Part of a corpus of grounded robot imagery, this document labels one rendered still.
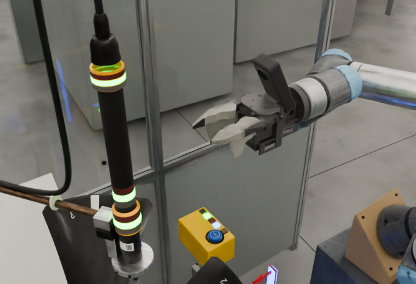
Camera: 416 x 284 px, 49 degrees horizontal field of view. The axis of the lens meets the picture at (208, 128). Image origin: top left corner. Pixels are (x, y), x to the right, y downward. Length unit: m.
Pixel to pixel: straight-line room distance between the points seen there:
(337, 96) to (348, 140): 2.90
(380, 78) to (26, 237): 0.87
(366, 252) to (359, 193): 1.90
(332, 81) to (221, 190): 1.22
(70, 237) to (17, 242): 0.21
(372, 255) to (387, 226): 0.09
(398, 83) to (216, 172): 1.10
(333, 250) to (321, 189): 1.79
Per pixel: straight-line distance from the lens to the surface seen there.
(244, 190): 2.13
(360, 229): 1.36
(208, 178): 1.92
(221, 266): 1.12
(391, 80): 1.01
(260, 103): 0.79
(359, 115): 4.14
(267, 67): 0.74
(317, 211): 3.07
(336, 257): 1.46
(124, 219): 0.72
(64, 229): 0.99
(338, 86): 0.89
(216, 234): 1.36
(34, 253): 1.18
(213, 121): 0.77
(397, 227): 1.35
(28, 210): 1.17
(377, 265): 1.40
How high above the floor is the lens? 2.07
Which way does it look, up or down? 33 degrees down
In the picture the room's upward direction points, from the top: straight up
